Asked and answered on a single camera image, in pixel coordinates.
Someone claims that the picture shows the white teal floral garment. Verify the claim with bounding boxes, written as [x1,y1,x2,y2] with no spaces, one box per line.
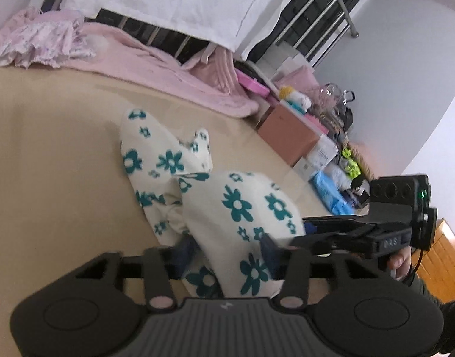
[120,109,305,298]

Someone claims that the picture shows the black sleeve forearm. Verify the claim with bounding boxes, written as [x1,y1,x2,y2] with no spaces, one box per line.
[402,273,455,356]

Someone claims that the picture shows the operator right hand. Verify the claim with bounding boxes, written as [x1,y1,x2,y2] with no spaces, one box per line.
[387,247,412,281]

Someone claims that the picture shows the blue plastic bag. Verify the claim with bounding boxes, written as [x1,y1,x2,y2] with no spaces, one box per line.
[310,171,354,216]

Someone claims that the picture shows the neon yellow item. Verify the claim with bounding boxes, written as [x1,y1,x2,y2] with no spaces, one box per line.
[339,148,361,180]

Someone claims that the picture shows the wooden cabinet panel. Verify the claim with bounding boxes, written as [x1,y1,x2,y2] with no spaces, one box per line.
[418,219,455,302]

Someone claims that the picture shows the white printed carton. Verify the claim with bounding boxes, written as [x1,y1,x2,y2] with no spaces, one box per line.
[293,134,338,181]

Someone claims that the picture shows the salmon cardboard box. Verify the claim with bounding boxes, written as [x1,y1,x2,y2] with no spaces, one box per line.
[257,104,321,167]

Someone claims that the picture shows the clear plastic wrap bundle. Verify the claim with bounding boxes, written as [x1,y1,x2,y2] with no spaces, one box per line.
[309,83,346,116]

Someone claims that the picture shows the yellow white plush toy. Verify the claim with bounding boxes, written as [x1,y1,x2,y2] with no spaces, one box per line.
[278,85,312,115]

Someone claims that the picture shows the magenta pink box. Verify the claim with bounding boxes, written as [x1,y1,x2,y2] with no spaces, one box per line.
[235,68,270,98]

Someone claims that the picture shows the pink fleece blanket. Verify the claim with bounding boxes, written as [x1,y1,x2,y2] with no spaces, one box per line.
[64,23,259,118]

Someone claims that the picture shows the white stacked boxes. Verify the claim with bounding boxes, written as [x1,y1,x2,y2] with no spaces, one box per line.
[273,43,312,81]

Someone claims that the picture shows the pink frilly patterned cloth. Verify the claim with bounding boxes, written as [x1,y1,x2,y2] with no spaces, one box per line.
[0,7,95,68]

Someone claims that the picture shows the steel bed rail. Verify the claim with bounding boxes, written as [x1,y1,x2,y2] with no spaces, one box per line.
[248,0,343,62]

